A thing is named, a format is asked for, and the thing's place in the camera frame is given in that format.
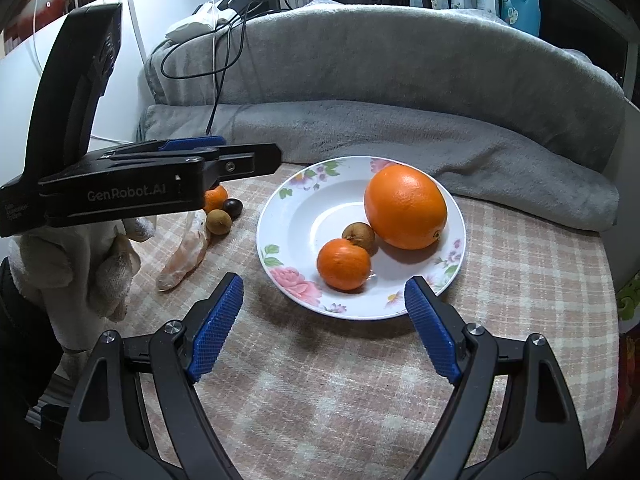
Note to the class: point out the dark plum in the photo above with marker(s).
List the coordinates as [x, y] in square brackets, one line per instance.
[233, 207]

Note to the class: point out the peeled pomelo segment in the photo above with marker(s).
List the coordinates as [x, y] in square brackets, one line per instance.
[189, 254]

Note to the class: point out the mandarin orange with stem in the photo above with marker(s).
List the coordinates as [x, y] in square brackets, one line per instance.
[214, 198]

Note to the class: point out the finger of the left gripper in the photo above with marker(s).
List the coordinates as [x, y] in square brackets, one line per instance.
[195, 142]
[218, 161]

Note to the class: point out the large orange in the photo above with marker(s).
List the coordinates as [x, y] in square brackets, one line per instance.
[405, 207]

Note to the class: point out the floral white plate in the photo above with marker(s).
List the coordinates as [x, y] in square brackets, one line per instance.
[325, 202]

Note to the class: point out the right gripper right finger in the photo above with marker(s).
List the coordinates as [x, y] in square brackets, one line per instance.
[537, 435]

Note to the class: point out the pink plaid tablecloth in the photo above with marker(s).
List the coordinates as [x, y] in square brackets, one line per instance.
[297, 395]

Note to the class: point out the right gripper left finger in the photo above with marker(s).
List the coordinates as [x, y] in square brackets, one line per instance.
[107, 432]

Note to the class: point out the left hand in white glove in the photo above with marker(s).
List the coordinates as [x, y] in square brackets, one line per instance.
[81, 275]

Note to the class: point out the grey fleece blanket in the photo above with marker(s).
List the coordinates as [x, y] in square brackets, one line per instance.
[491, 112]

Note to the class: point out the black power adapter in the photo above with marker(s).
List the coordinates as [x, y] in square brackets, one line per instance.
[238, 6]

